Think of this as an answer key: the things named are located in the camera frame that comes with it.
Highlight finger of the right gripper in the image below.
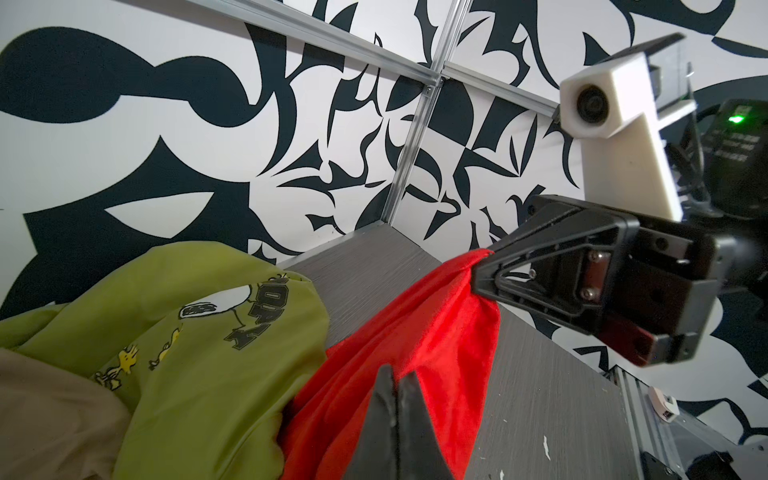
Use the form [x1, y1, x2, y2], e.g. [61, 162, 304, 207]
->
[487, 195, 639, 282]
[471, 236, 629, 335]

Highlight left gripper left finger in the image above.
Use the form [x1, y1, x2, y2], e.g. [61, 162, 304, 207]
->
[343, 365, 398, 480]

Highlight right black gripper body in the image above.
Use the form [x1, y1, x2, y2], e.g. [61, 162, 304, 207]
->
[597, 216, 737, 367]

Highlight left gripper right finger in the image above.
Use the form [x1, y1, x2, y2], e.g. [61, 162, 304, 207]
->
[397, 372, 454, 480]

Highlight red cloth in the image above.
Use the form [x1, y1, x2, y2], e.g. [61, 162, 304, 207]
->
[278, 249, 500, 479]

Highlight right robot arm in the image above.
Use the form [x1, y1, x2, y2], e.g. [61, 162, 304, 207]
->
[471, 99, 767, 367]

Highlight beige cloth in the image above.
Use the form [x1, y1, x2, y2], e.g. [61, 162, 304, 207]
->
[1, 349, 130, 479]

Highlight green printed t-shirt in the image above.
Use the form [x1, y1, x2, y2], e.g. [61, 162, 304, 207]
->
[1, 241, 329, 479]

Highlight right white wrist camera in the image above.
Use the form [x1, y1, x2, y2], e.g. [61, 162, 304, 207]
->
[559, 33, 696, 222]

